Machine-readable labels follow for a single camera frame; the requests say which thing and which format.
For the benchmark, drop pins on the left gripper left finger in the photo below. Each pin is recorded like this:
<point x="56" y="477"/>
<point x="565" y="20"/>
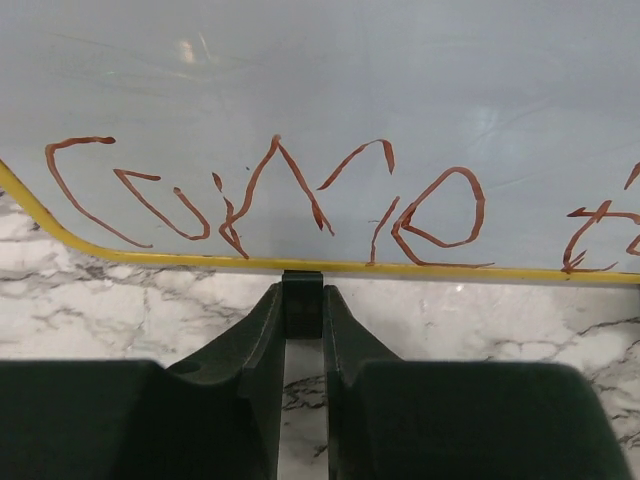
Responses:
<point x="213" y="415"/>

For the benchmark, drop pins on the yellow framed whiteboard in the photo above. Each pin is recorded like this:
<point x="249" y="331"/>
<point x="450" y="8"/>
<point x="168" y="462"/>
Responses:
<point x="488" y="139"/>

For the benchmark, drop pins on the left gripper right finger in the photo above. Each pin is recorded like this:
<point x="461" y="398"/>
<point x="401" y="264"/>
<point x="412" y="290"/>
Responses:
<point x="390" y="418"/>

